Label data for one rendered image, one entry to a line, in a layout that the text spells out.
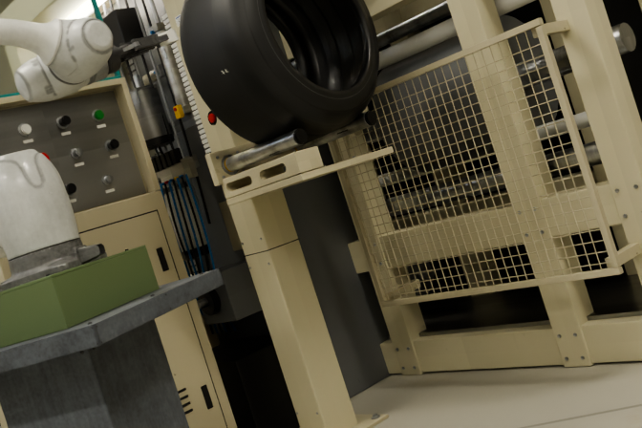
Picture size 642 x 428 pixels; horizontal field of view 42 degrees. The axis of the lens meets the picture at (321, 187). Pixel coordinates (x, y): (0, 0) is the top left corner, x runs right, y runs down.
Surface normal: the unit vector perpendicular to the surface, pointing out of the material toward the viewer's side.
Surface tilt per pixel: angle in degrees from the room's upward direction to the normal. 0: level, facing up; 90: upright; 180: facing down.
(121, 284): 90
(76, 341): 90
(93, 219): 90
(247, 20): 84
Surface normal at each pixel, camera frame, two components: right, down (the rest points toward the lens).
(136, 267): 0.89, -0.29
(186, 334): 0.63, -0.20
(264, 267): -0.71, 0.23
